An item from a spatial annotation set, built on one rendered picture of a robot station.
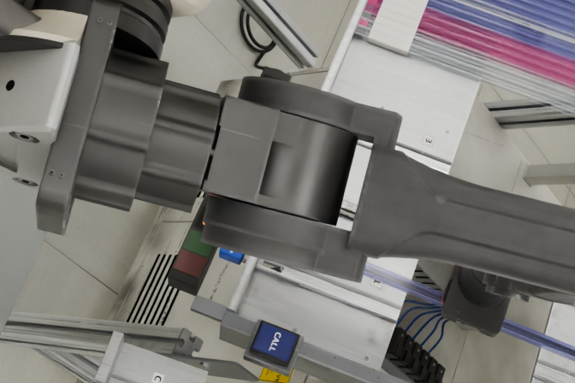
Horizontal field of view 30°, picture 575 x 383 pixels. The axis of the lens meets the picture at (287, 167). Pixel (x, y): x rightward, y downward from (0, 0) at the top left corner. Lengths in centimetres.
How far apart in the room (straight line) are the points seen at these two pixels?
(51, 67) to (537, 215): 28
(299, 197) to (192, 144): 7
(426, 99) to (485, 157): 51
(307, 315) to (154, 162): 79
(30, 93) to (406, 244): 22
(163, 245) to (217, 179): 146
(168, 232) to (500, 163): 64
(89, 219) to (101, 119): 153
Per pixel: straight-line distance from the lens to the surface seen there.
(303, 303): 136
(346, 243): 62
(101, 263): 212
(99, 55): 58
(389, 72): 152
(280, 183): 60
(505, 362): 206
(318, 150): 61
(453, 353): 191
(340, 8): 268
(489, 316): 118
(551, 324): 141
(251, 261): 135
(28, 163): 62
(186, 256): 138
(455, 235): 61
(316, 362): 132
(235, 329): 133
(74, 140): 56
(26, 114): 55
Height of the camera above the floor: 167
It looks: 42 degrees down
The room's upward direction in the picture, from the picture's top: 87 degrees clockwise
